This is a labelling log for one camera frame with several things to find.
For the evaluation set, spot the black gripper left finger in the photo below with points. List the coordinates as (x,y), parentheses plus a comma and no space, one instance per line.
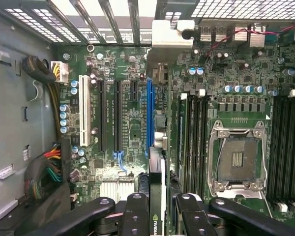
(135,216)

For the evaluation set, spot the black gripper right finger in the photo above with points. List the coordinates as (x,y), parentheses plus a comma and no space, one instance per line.
(191,216)

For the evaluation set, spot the silver finned chipset heatsink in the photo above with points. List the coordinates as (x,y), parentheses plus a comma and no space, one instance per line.
(108,190)

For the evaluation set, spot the metal socket cover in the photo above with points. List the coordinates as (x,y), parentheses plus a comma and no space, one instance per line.
(238,194)

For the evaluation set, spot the CPU socket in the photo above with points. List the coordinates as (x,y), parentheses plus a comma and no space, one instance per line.
(238,159)

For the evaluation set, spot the black RAM slot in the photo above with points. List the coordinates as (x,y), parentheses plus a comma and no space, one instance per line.
(291,147)
(198,142)
(274,147)
(191,142)
(282,147)
(205,142)

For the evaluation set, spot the green motherboard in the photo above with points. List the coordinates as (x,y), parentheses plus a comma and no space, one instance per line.
(132,123)

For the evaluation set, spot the black long expansion slot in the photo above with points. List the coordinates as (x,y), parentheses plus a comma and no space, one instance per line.
(102,115)
(117,115)

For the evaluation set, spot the blue expansion slot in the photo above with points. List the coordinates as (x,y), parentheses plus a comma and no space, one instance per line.
(150,110)

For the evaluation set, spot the white expansion slot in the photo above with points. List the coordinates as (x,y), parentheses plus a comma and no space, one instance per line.
(84,110)

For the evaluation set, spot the black short expansion slot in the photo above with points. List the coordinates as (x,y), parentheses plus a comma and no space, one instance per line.
(134,91)

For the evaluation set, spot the black open PC case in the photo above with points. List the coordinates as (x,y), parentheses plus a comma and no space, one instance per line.
(9,123)

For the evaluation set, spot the white power connector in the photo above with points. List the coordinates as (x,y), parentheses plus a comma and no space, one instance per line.
(62,73)

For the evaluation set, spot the silver rear port block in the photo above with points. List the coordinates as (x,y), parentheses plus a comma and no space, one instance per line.
(257,37)
(241,34)
(211,33)

